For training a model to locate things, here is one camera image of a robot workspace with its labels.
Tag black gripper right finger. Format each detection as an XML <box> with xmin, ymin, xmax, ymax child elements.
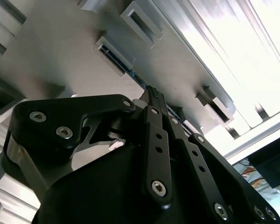
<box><xmin>156</xmin><ymin>92</ymin><xmax>280</xmax><ymax>224</ymax></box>

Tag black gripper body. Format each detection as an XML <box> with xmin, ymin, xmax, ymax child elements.
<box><xmin>32</xmin><ymin>142</ymin><xmax>215</xmax><ymax>224</ymax></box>

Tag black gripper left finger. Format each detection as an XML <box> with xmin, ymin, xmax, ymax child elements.
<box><xmin>1</xmin><ymin>85</ymin><xmax>174</xmax><ymax>210</ymax></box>

